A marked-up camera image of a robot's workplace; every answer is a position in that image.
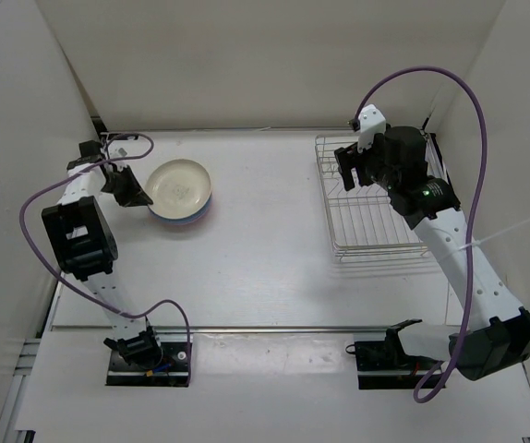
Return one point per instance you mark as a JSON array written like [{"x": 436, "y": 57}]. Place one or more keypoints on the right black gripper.
[{"x": 378, "y": 145}]

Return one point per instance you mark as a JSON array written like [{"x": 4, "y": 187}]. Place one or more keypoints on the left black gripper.
[{"x": 135, "y": 196}]

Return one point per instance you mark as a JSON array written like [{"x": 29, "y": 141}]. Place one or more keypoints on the blue plastic plate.
[{"x": 207, "y": 204}]

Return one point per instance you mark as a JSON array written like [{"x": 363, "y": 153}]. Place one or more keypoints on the white plastic plate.
[{"x": 179, "y": 188}]

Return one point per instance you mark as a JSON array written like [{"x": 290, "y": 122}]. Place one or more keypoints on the pink plastic plate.
[{"x": 196, "y": 217}]

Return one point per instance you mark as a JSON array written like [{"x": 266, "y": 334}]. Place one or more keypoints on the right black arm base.
[{"x": 376, "y": 370}]

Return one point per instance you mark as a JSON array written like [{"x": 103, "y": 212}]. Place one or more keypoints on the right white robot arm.
[{"x": 495, "y": 331}]

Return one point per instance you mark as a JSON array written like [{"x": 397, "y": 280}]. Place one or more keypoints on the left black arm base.
[{"x": 149, "y": 360}]

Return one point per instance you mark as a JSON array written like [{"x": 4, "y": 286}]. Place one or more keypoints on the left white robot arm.
[{"x": 85, "y": 247}]

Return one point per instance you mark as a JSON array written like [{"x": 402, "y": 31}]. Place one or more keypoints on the white zip tie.
[{"x": 478, "y": 242}]

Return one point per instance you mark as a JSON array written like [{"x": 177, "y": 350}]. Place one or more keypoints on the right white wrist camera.
[{"x": 369, "y": 122}]

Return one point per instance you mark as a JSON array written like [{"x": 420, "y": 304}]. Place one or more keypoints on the metal wire dish rack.
[{"x": 362, "y": 225}]

